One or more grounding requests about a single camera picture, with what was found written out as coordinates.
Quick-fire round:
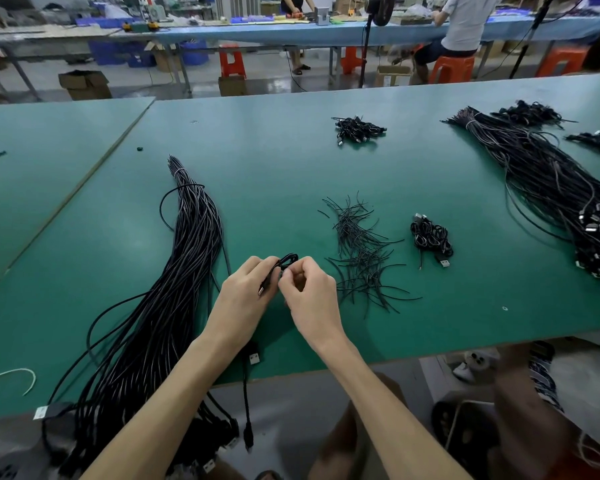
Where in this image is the person's left hand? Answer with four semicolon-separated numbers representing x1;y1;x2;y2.
205;256;282;348

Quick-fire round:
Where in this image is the person's right hand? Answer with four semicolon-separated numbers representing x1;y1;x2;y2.
278;256;349;353

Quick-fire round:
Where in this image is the black cable with plug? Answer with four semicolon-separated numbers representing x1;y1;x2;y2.
242;253;300;453

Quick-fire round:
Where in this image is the person's left forearm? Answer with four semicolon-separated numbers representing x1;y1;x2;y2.
80;331;246;480

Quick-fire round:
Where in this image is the person's right forearm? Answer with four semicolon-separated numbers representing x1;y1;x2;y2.
311;334;473;480

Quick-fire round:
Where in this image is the pile of black twist ties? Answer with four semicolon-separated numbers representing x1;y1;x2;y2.
317;192;423;314

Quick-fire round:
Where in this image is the person's left leg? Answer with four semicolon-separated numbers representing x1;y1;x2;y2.
306;372;408;480

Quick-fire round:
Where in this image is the person's leg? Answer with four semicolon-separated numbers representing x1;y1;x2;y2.
485;341;588;480
306;372;408;480

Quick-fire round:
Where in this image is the white slipper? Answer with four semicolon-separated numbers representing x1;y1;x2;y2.
451;348;502;384

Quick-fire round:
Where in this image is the small cardboard box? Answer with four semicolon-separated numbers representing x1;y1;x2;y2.
217;75;248;97
374;65;413;88

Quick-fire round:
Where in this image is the orange plastic stool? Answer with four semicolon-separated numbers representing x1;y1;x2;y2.
218;43;247;79
535;46;591;78
340;46;367;75
428;55;476;85

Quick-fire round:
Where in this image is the blue plastic bucket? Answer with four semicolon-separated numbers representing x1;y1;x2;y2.
179;39;210;66

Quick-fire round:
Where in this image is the long blue work table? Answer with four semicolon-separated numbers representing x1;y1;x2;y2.
111;14;600;90

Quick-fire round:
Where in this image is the white twist tie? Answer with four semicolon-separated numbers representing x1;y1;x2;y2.
0;368;37;397

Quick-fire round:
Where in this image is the person's right leg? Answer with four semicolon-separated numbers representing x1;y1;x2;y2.
485;341;588;480

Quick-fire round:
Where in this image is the open cardboard box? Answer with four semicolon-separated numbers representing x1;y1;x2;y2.
58;70;114;101

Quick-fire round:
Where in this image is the blue plastic crate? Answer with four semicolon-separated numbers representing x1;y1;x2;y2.
88;41;157;69

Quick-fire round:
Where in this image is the black standing fan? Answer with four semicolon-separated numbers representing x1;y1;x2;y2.
357;0;397;89

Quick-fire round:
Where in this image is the black tripod stand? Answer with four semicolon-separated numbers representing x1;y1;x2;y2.
508;0;563;80

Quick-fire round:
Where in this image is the long bundle of black cables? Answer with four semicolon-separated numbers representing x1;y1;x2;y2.
41;155;242;478

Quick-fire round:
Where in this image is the coiled black cable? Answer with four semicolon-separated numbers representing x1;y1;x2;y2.
410;213;454;270

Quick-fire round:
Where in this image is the small heap of coiled cables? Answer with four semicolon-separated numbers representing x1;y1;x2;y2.
490;100;579;130
331;116;388;146
564;130;600;154

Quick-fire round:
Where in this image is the tied bundle of plugged cables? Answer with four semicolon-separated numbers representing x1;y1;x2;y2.
441;107;600;280

